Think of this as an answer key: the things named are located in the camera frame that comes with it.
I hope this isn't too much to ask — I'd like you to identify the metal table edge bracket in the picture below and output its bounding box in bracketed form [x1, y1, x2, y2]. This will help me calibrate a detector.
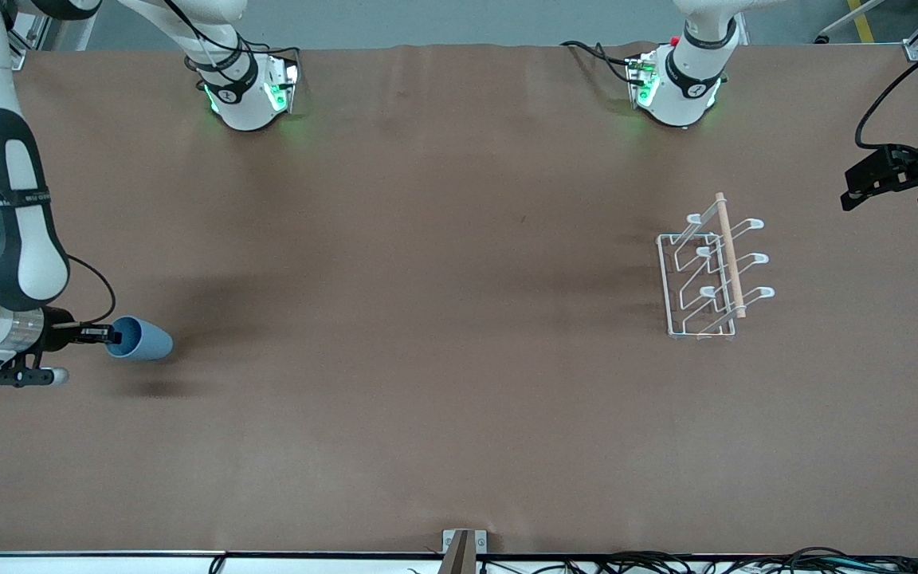
[437, 529, 488, 574]

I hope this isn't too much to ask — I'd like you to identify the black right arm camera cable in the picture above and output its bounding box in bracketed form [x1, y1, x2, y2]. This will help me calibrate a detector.
[65, 254, 118, 324]

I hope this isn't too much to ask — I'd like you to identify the brown table cover sheet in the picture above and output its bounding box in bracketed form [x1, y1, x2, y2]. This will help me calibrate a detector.
[0, 44, 918, 556]

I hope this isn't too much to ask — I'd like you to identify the blue plastic cup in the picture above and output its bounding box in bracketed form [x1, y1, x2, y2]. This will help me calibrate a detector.
[105, 316, 174, 361]

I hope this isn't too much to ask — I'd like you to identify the white wire cup holder rack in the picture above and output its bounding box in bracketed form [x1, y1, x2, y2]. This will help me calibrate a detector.
[657, 192, 775, 341]

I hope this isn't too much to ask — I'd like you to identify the black left base cable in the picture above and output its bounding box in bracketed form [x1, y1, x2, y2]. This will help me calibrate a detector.
[561, 40, 645, 85]

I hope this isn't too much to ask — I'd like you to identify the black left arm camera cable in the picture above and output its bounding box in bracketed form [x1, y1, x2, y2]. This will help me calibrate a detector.
[856, 32, 918, 154]

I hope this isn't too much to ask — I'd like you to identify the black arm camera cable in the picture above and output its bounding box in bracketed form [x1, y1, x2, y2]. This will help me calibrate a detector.
[65, 254, 118, 324]
[856, 32, 918, 154]

